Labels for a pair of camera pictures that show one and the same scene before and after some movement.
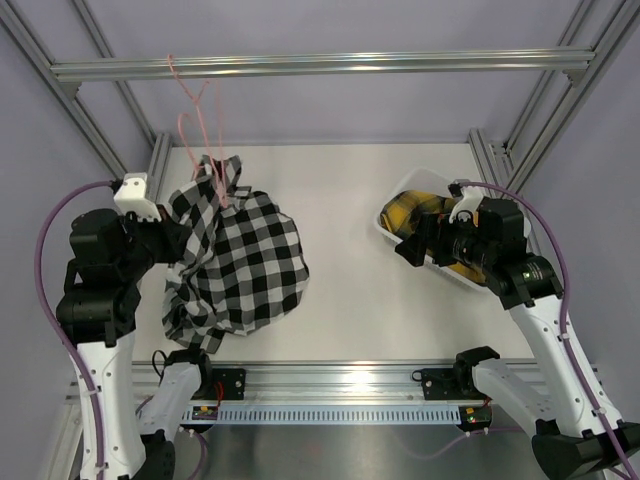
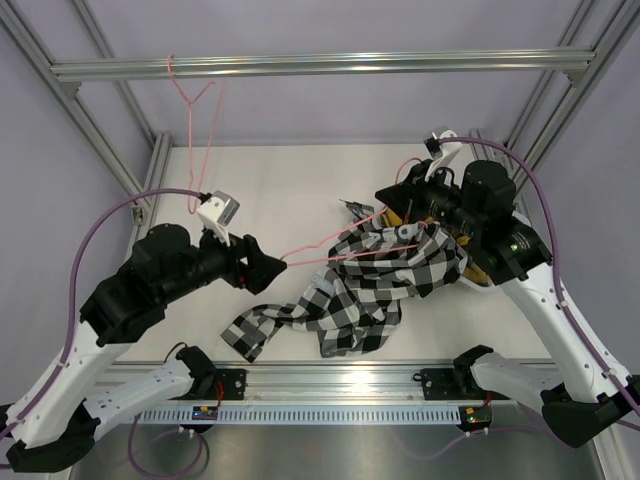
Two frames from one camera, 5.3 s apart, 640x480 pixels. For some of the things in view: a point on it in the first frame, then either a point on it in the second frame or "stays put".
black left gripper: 175,236 → 259,270
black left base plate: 233,384 stays put
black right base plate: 439,384 stays put
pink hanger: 196,100 → 190,147
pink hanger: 193,163 → 308,262
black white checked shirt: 244,265 → 354,304
